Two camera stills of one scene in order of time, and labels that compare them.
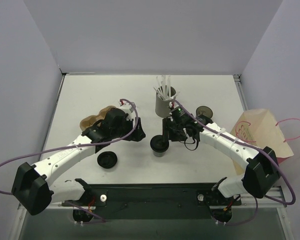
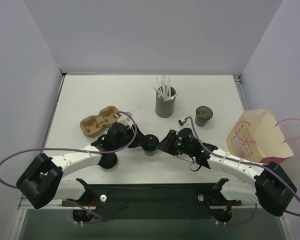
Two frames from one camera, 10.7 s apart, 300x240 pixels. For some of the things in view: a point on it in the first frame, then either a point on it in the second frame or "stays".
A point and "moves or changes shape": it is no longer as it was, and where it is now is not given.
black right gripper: (170, 128) -> (170, 141)
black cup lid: (158, 145) moves or changes shape
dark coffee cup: (205, 111) stays
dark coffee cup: (159, 154) -> (150, 153)
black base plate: (155, 201) stays
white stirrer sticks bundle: (164, 91) stays
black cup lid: (107, 159) stays
